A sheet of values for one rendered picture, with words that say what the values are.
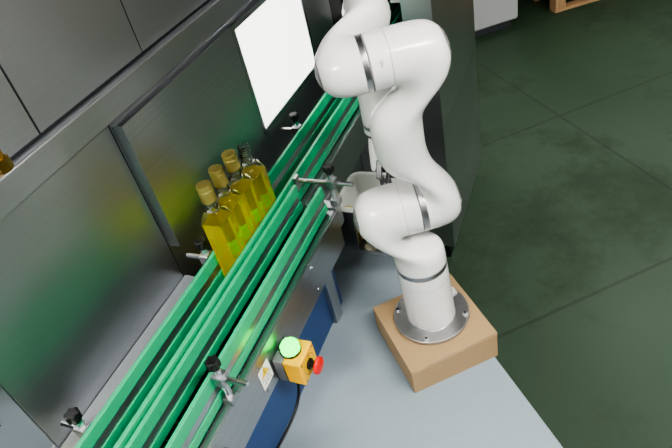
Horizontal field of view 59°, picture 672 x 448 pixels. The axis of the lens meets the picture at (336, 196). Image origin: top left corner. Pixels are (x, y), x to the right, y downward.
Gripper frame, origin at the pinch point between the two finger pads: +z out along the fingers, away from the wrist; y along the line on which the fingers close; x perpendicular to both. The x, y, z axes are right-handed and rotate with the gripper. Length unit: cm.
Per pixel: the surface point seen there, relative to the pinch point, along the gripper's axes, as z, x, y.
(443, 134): 35, -4, -73
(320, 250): 4.1, -11.4, 25.6
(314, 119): -4.6, -29.6, -21.1
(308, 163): -4.7, -22.5, 1.5
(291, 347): 5, -7, 55
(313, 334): 24.0, -13.5, 36.8
